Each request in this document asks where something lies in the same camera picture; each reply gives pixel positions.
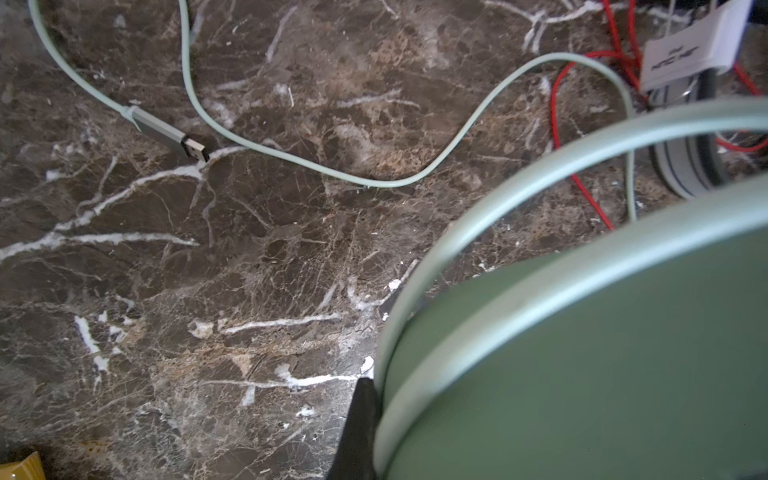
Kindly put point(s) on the white black red headphones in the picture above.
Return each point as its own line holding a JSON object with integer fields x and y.
{"x": 682, "y": 68}

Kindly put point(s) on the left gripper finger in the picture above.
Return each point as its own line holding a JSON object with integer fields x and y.
{"x": 354, "y": 457}

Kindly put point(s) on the yellow green snack bag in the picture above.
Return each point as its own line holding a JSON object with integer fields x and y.
{"x": 29, "y": 469}

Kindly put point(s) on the mint green headphones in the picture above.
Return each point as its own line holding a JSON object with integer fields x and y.
{"x": 642, "y": 355}

